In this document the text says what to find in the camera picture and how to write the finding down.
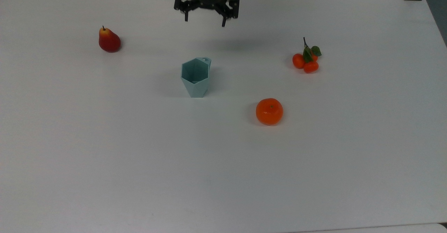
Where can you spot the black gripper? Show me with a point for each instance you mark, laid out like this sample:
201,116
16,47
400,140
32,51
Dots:
230,4

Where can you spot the teal hexagonal mug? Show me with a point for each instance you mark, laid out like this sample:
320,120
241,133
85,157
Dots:
195,77

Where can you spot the red pear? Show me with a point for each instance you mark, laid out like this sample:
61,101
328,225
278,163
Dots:
110,41

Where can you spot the large orange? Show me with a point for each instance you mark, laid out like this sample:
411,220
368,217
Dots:
269,111

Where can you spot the small tangerines with leaves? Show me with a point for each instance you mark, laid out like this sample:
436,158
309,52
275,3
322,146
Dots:
309,66

